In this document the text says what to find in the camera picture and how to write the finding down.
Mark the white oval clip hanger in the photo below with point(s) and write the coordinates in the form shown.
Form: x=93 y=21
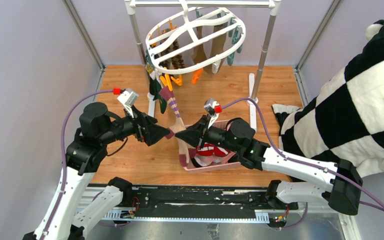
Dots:
x=167 y=31

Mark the dark green sock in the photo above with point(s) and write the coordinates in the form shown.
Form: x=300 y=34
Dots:
x=155 y=87

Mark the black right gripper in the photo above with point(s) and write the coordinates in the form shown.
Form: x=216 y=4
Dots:
x=193 y=134

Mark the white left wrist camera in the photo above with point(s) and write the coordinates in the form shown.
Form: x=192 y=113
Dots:
x=127 y=99

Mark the pink plastic basket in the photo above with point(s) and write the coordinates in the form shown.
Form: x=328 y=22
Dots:
x=228 y=163

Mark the tan sock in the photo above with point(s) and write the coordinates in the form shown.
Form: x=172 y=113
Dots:
x=199 y=54
x=217 y=47

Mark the white metal drying rack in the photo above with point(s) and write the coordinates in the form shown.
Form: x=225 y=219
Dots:
x=185 y=59

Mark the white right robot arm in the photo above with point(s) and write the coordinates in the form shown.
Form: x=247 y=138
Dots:
x=336 y=183

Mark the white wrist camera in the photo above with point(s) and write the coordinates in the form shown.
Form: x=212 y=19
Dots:
x=213 y=109
x=127 y=99

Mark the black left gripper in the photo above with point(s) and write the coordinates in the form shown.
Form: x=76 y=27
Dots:
x=152 y=132

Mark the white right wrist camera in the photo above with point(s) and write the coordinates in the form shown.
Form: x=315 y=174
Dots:
x=213 y=109

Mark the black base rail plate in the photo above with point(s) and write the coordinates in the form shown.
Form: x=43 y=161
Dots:
x=201 y=202

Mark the red white striped sock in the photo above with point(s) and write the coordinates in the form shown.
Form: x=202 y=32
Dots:
x=211 y=150

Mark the black white checkered blanket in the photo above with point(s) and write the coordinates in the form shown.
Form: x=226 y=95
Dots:
x=345 y=121

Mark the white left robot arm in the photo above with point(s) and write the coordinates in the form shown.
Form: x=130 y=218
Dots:
x=98 y=128

